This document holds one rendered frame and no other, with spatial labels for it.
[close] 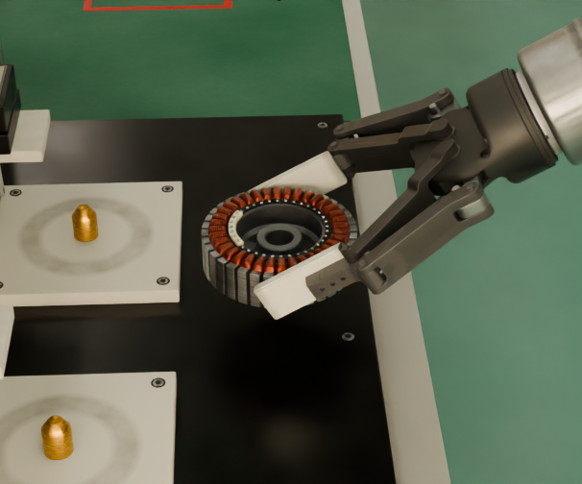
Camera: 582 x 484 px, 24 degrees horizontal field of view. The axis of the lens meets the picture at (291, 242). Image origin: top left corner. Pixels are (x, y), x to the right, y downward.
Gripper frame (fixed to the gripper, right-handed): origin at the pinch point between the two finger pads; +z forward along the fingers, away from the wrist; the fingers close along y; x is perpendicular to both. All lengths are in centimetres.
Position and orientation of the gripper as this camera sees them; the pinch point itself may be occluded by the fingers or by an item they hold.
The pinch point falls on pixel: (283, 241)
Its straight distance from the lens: 101.1
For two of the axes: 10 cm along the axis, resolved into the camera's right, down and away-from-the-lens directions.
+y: -0.6, -5.8, 8.1
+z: -8.6, 4.4, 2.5
